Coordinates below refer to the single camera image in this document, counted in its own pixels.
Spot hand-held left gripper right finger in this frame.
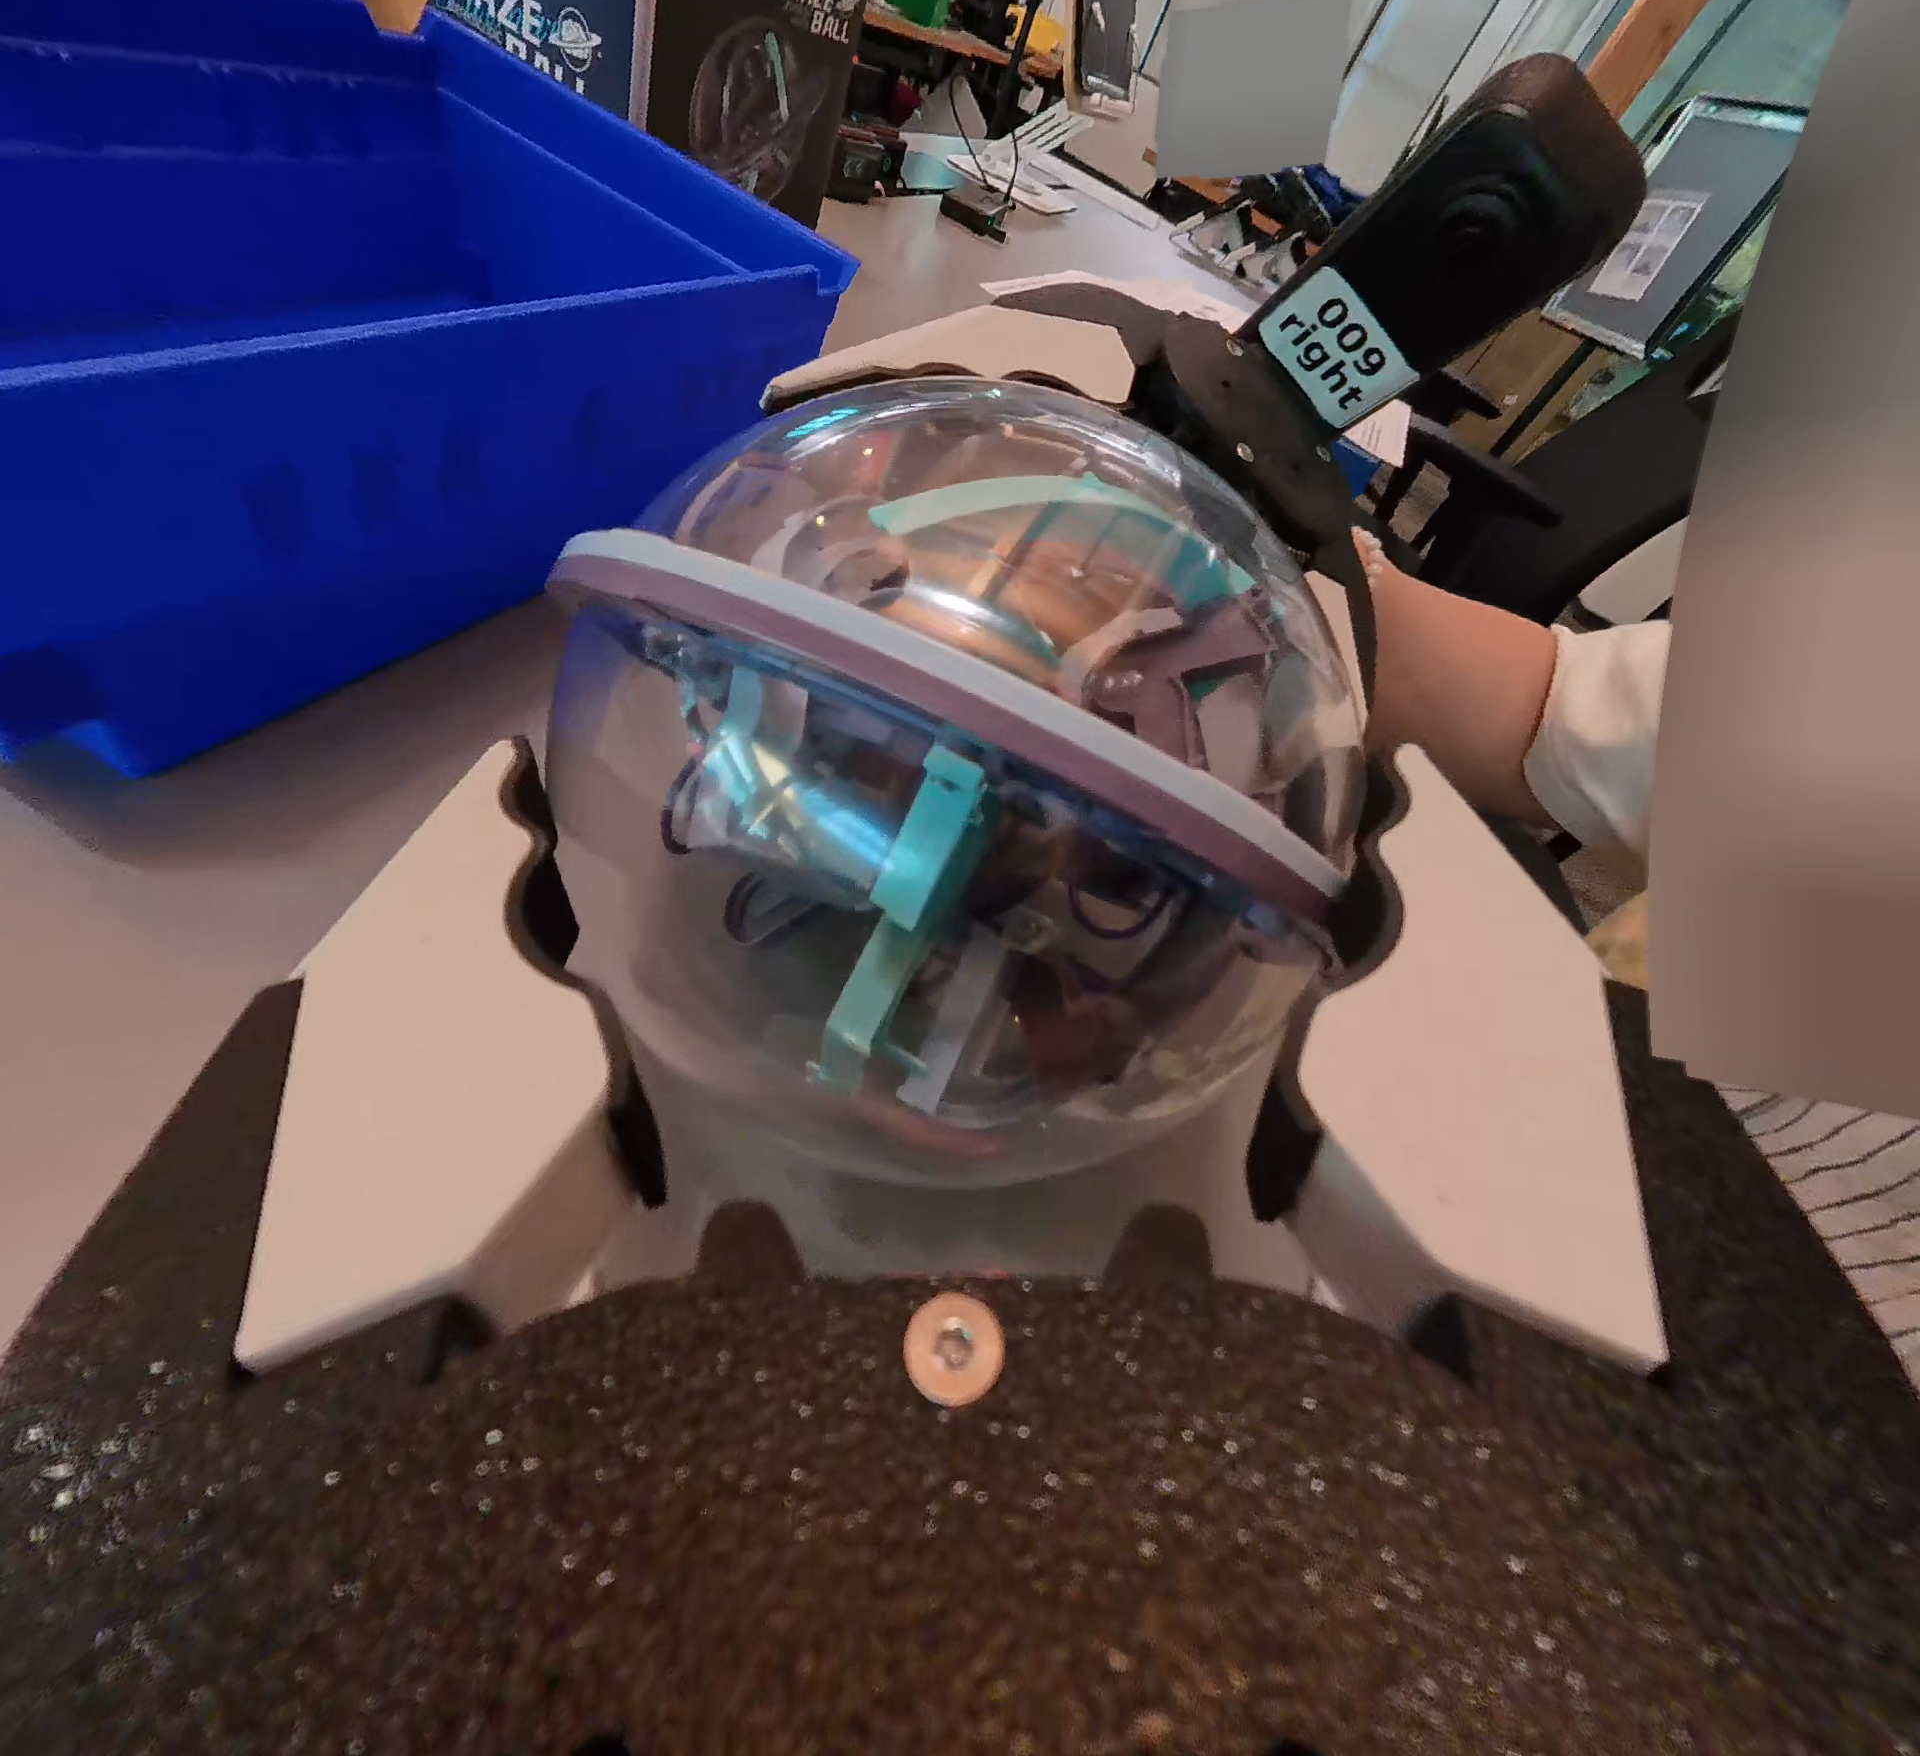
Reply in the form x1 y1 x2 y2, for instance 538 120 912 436
1248 739 1671 1379

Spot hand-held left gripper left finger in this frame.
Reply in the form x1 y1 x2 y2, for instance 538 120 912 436
231 736 669 1384

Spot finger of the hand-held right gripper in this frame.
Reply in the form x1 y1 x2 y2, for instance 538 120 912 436
1311 525 1389 745
756 269 1248 424

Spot clear plastic maze ball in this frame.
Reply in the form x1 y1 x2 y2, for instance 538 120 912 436
541 377 1370 1179

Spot person's right forearm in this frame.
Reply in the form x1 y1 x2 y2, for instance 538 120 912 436
1363 548 1561 827

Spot black office chair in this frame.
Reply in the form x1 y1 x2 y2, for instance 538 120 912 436
1401 406 1727 625

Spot white printed t-shirt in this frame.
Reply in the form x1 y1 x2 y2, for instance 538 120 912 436
1521 616 1920 1389

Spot dark blue toy package box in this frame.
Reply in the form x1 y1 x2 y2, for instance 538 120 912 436
403 0 876 235

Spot blue plastic bin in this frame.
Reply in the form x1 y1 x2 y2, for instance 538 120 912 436
0 0 864 779

